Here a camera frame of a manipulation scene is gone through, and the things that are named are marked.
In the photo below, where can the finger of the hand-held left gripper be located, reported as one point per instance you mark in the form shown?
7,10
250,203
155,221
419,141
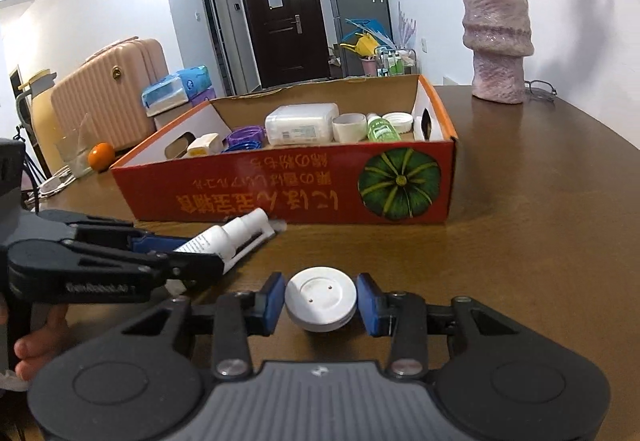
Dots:
160,243
200,266

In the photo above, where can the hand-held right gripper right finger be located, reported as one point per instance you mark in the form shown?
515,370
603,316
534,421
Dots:
367,303

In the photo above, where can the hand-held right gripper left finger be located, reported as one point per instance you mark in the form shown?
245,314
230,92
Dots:
272,303

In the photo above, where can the white spray bottle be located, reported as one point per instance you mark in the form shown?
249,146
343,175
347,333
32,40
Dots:
225,236

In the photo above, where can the white round plastic case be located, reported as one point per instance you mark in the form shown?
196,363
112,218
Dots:
320,296

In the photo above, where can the orange cardboard box pumpkin print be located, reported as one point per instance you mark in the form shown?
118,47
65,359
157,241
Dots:
300,181

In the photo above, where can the white ribbed cup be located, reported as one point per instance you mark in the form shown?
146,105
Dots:
348,128

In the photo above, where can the person's left hand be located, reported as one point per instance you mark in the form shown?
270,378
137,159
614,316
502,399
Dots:
42,346

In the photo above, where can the orange fruit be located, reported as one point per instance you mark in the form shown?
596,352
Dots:
101,157

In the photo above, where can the small white yellow bottle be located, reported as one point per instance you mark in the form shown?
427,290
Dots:
202,146

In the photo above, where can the clear drinking glass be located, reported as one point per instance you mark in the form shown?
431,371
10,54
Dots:
72,156

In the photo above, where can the blue green tissue pack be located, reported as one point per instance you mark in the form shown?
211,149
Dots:
165,93

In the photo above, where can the purple tissue pack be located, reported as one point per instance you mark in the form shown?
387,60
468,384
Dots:
202,96

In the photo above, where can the pink suitcase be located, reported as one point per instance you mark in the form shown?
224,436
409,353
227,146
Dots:
110,91

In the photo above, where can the translucent plastic container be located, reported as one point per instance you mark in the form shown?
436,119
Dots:
300,123

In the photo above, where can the green sanitizer bottle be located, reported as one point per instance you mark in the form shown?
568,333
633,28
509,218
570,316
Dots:
381,128

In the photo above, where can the white round lid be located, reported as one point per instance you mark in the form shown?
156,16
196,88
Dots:
402,121

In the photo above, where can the pink bin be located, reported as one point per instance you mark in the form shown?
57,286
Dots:
369,67

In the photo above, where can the metal storage cart with bottles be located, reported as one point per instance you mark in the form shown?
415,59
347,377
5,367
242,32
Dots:
395,63

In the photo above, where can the dark brown door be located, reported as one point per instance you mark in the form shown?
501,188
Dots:
282,26

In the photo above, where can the yellow watering can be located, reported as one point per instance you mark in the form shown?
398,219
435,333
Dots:
362,46

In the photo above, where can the eyeglasses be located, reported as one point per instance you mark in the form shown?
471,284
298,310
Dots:
540,91

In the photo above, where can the pink textured vase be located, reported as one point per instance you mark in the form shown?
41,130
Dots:
495,36

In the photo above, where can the pale purple wall decoration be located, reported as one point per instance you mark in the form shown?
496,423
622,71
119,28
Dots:
407,23

